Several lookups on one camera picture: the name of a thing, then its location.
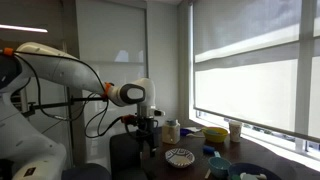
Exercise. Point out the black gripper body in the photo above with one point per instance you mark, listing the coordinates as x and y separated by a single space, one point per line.
146 125

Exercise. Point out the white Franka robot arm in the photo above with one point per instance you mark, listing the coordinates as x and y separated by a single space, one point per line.
50 66

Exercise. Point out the clear sugar jug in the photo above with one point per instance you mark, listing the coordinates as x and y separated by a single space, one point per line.
170 135

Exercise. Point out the blue white patterned bowl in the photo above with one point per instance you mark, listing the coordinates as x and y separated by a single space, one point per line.
180 158

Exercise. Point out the yellow bowl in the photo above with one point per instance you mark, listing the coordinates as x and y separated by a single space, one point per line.
216 137

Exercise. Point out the black bowl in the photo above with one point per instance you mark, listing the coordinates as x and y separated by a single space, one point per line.
255 168

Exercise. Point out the dark grey chair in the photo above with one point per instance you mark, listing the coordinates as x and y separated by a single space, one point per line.
125 150

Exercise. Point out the small blue container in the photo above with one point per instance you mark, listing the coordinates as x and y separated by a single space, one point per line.
185 132

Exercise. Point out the blue cylinder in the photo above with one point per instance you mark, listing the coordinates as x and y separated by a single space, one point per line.
208 149

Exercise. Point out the dark round stool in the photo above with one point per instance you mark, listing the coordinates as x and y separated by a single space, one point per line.
86 171

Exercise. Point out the white plastic spoon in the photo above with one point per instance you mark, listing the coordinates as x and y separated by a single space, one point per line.
208 173

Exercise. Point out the teal utensil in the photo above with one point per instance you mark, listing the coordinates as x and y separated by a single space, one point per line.
212 131

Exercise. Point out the teal measuring cup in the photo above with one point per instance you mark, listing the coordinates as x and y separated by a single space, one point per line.
219 166

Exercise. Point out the printed paper cup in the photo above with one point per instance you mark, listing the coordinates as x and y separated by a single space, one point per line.
235 131

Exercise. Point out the large grey roller blind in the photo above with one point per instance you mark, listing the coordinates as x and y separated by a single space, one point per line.
246 93

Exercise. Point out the ceiling light strip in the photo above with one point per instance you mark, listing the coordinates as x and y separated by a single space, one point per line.
23 28

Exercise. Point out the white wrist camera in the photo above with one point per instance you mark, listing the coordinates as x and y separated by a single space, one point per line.
159 112

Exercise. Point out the black camera mount rod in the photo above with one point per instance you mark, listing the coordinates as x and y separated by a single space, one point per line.
53 105

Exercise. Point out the white window frame post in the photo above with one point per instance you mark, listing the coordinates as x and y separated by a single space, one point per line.
304 83

